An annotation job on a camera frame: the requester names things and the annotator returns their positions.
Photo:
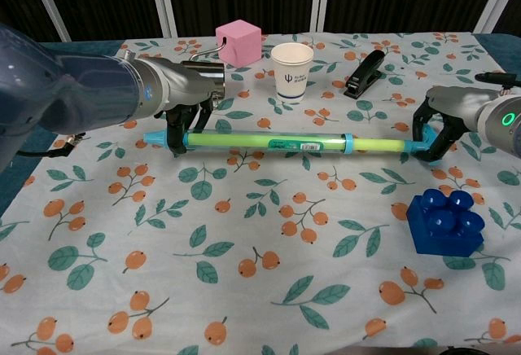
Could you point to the left robot hand grey black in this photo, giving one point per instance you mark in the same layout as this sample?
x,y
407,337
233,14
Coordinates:
x,y
179,82

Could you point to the right robot hand grey black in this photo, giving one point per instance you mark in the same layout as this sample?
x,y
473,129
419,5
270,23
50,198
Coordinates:
x,y
447,110

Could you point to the green and blue tube toy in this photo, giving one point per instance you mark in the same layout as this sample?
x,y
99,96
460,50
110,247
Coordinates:
x,y
268,140

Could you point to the left robot arm blue grey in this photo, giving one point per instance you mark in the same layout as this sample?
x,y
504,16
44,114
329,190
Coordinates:
x,y
61,90

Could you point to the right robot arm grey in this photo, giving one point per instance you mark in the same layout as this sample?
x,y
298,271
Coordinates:
x,y
502,121

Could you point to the silver metal hook rod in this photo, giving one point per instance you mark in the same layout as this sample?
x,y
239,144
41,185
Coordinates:
x,y
205,51

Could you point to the pink foam cube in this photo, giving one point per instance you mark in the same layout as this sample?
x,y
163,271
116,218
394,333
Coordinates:
x,y
238,43

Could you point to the black stapler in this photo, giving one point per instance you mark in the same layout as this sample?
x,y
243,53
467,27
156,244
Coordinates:
x,y
363,74

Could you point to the blue toy building block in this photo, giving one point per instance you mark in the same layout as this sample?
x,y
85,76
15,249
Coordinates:
x,y
445,222

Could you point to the white paper cup blue logo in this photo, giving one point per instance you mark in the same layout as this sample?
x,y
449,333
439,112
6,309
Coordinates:
x,y
291,73

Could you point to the fruit and leaf print tablecloth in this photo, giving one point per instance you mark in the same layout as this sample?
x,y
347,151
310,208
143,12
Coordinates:
x,y
252,249

